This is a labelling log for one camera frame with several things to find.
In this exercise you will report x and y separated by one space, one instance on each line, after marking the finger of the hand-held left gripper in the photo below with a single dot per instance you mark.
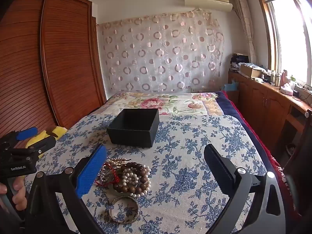
26 132
45 142

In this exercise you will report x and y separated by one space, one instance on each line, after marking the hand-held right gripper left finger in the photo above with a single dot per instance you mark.
90 173

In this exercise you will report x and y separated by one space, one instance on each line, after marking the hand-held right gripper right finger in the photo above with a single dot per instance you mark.
219 171

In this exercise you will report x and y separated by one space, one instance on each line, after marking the black jewelry box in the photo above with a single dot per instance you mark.
131 136

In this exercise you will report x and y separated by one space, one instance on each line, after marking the silver metal bangle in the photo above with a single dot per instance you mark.
137 214

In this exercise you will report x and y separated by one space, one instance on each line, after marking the person's left hand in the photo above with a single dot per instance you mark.
19 197

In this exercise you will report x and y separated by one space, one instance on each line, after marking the yellow plush toy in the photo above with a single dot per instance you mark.
39 139

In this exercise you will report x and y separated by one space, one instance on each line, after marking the blue floral cloth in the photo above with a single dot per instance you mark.
182 151

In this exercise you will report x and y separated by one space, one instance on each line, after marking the red and navy blanket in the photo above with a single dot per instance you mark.
246 126

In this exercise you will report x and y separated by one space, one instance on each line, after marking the brown wooden wardrobe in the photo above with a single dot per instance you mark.
61 65

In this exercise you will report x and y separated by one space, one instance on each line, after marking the long wooden cabinet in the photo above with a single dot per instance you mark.
258 102

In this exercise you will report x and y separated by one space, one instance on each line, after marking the blue bag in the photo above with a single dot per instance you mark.
230 87

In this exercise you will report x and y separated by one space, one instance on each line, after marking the pink floral quilt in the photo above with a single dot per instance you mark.
151 102

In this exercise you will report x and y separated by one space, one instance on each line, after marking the cardboard box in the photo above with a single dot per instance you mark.
251 71

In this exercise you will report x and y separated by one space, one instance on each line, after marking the pink tissue box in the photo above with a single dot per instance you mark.
286 90

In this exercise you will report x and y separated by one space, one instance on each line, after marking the white bottle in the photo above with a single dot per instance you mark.
277 79

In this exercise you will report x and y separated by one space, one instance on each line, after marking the pile of dark clothes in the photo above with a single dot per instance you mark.
240 61

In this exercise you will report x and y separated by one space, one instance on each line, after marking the pink bottle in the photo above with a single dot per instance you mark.
284 78

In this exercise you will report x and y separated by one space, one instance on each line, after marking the circle patterned hanging cloth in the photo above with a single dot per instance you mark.
158 53

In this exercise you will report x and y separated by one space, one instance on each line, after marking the patterned window curtain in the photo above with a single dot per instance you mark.
245 24

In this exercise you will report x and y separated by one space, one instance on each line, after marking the wooden framed window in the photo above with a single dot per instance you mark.
290 29

